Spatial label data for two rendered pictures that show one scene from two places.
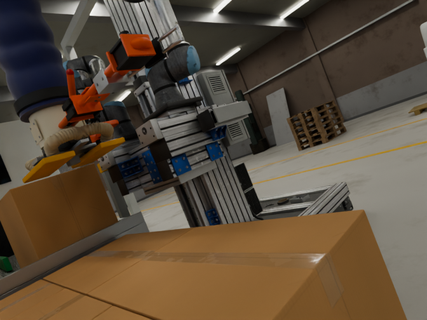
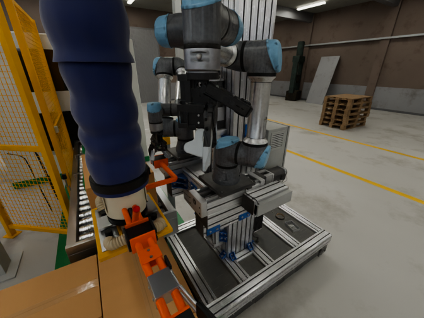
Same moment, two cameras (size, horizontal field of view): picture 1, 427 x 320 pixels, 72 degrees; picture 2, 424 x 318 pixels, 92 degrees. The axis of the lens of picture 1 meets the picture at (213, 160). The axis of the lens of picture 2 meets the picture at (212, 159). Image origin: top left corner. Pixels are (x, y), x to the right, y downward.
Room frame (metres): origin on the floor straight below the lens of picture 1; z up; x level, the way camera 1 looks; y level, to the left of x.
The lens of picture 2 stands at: (0.47, -0.02, 1.58)
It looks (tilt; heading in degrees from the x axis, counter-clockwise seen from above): 24 degrees down; 11
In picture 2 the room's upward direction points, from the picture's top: straight up
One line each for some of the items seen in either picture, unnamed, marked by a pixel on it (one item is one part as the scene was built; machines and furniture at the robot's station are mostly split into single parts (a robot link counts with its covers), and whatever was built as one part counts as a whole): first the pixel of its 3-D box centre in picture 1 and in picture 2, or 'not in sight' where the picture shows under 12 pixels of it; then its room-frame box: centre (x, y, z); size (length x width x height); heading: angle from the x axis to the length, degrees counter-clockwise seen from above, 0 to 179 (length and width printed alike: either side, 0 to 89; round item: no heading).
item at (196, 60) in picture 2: not in sight; (202, 62); (0.92, 0.09, 1.59); 0.08 x 0.08 x 0.05
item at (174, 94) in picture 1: (168, 98); (226, 170); (1.43, 0.09, 1.09); 0.15 x 0.15 x 0.10
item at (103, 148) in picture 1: (94, 150); (149, 210); (1.20, 0.43, 0.95); 0.34 x 0.10 x 0.05; 44
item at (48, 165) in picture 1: (45, 164); (106, 225); (1.06, 0.57, 0.95); 0.34 x 0.10 x 0.05; 44
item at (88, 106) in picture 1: (82, 107); (141, 234); (0.95, 0.33, 1.05); 0.10 x 0.08 x 0.06; 134
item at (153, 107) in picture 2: (74, 82); (154, 112); (1.51, 0.51, 1.36); 0.09 x 0.08 x 0.11; 13
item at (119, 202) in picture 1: (128, 225); (170, 183); (2.17, 0.76, 0.50); 0.07 x 0.07 x 1.00; 42
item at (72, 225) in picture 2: not in sight; (76, 178); (2.05, 1.78, 0.50); 2.31 x 0.05 x 0.19; 42
